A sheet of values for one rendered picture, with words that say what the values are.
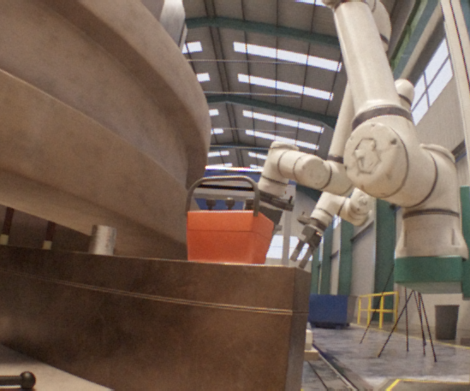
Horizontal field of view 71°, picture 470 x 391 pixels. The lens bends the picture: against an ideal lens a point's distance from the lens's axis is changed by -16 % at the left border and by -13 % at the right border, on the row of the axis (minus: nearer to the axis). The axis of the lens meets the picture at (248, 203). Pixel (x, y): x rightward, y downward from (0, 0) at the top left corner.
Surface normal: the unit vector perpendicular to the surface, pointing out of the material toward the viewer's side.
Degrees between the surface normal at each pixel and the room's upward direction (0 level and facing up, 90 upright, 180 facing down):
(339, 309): 90
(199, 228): 97
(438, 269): 90
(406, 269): 90
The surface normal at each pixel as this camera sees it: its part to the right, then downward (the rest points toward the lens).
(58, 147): 0.88, -0.04
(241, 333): -0.39, -0.27
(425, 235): -0.55, -0.59
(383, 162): -0.77, -0.09
